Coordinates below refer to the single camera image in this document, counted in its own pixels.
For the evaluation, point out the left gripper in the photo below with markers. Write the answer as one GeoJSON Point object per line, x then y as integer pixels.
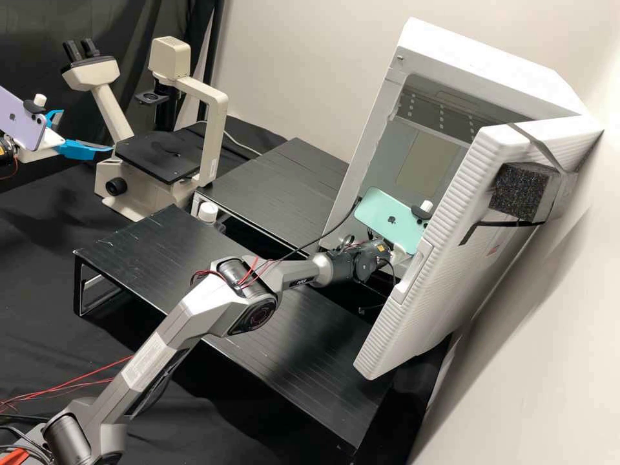
{"type": "Point", "coordinates": [46, 144]}

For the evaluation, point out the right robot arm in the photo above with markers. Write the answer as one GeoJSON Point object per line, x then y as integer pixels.
{"type": "Point", "coordinates": [203, 310]}

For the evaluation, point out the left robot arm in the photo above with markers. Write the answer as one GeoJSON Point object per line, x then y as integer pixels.
{"type": "Point", "coordinates": [7, 152]}

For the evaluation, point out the cream microscope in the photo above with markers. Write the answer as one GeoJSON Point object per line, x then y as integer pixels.
{"type": "Point", "coordinates": [145, 194]}

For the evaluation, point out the black platform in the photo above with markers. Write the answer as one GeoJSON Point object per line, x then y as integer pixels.
{"type": "Point", "coordinates": [276, 189]}
{"type": "Point", "coordinates": [155, 242]}

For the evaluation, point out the white-capped bottle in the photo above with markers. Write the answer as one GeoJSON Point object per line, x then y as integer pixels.
{"type": "Point", "coordinates": [209, 213]}

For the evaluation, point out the white incubator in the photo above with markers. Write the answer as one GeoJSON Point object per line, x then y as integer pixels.
{"type": "Point", "coordinates": [436, 63]}

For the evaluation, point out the incubator door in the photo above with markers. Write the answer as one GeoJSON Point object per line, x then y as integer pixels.
{"type": "Point", "coordinates": [426, 290]}

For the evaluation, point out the left wrist camera phone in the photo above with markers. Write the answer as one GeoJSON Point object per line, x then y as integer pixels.
{"type": "Point", "coordinates": [22, 118]}

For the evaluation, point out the wrist camera phone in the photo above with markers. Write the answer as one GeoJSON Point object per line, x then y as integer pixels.
{"type": "Point", "coordinates": [22, 118]}
{"type": "Point", "coordinates": [382, 218]}

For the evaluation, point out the right wrist camera phone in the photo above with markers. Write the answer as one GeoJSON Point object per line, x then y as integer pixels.
{"type": "Point", "coordinates": [382, 218]}

